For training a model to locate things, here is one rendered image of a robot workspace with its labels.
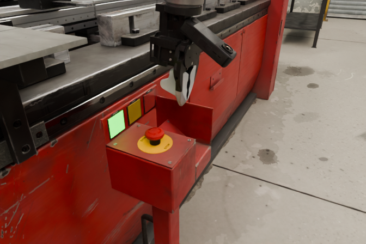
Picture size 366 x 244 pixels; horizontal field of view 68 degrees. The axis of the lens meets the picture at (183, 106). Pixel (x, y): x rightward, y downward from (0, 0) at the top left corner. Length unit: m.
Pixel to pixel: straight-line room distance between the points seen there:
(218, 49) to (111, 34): 0.48
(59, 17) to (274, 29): 1.79
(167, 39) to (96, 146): 0.36
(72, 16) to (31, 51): 0.71
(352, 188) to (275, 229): 0.58
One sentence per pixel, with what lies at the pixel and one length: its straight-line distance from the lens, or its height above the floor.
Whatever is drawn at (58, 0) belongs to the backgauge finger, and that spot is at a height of 1.01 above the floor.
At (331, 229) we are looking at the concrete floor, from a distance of 1.57.
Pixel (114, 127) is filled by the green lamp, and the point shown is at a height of 0.81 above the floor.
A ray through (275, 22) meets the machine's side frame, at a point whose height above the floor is 0.70.
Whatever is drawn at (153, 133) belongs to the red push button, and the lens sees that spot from 0.54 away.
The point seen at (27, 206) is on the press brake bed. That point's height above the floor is 0.66.
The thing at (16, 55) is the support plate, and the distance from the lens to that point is 0.42.
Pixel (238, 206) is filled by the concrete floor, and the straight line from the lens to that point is 1.53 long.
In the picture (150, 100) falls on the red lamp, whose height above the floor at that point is 0.81.
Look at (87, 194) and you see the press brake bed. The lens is 0.80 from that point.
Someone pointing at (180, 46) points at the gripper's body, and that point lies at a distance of 0.53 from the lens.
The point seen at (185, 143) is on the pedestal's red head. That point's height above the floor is 0.78.
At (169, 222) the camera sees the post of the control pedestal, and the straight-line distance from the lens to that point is 0.74.
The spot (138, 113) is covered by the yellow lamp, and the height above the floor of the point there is 0.80.
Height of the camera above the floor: 1.10
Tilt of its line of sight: 27 degrees down
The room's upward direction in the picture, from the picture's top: straight up
